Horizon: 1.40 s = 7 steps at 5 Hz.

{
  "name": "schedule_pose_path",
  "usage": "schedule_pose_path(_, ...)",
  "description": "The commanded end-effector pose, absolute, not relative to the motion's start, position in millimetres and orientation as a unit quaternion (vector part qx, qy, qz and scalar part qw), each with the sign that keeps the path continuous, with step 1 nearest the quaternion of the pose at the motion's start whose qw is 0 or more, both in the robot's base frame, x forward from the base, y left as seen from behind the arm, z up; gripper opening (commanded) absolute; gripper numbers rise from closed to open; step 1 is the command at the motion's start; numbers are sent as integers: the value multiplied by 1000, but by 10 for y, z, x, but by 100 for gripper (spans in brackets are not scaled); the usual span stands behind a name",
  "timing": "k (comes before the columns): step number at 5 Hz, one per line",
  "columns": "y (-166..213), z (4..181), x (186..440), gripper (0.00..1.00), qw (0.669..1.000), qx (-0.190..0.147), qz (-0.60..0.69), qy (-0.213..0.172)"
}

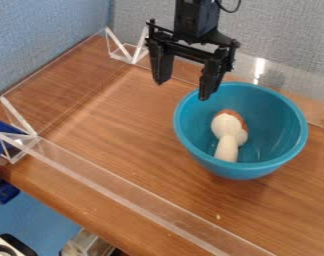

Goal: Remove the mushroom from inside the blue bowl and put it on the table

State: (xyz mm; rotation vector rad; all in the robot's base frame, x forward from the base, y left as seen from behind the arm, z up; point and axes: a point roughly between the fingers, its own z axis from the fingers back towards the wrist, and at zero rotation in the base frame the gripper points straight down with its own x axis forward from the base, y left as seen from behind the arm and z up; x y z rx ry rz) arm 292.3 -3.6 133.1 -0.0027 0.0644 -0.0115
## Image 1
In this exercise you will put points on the blue plastic bowl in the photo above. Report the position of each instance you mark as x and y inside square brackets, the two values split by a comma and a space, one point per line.
[278, 125]

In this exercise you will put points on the clear acrylic back barrier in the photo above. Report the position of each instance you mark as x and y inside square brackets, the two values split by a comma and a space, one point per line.
[300, 85]

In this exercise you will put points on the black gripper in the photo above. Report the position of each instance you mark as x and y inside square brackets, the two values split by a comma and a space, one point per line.
[195, 40]

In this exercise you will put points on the clear acrylic barrier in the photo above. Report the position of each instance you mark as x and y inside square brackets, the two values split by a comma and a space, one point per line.
[300, 85]
[133, 218]
[52, 91]

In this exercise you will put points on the white brown-capped toy mushroom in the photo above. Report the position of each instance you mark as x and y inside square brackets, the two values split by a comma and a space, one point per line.
[231, 130]

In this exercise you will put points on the clear acrylic left barrier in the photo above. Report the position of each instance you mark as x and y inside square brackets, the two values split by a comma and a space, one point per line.
[52, 91]

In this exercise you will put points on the black white object bottom left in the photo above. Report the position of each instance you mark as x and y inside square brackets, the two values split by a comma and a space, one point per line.
[14, 247]

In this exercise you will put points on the clear acrylic front barrier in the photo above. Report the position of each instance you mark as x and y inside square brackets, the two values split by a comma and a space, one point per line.
[133, 218]

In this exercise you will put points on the clear box under table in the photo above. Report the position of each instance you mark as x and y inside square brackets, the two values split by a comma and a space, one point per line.
[87, 244]

